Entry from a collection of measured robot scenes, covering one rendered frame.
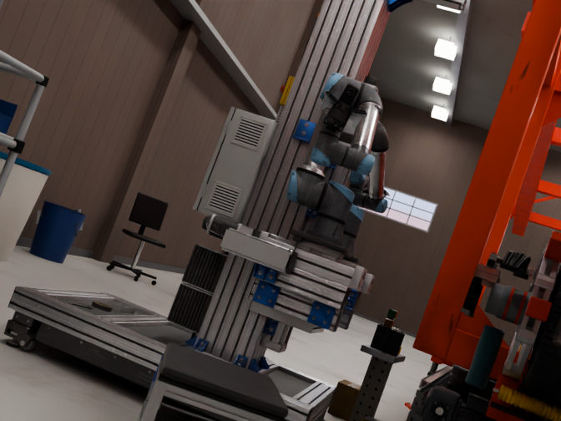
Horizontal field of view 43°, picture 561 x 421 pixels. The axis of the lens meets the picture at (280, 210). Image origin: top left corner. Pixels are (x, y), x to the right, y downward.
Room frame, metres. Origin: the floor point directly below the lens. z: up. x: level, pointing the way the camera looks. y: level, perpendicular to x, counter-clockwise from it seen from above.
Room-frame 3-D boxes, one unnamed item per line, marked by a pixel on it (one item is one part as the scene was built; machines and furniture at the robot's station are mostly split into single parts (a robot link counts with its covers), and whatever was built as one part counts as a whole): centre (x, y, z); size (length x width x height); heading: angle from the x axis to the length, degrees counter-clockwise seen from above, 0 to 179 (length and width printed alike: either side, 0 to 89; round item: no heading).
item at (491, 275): (2.78, -0.85, 0.93); 0.09 x 0.05 x 0.05; 71
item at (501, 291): (2.90, -1.03, 0.85); 0.21 x 0.14 x 0.14; 71
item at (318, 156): (2.52, -0.09, 1.11); 0.11 x 0.08 x 0.11; 91
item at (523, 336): (2.88, -1.10, 0.85); 0.54 x 0.07 x 0.54; 161
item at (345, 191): (2.79, -0.19, 0.98); 0.13 x 0.12 x 0.14; 91
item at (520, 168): (5.31, -1.53, 1.75); 0.19 x 0.19 x 2.45; 71
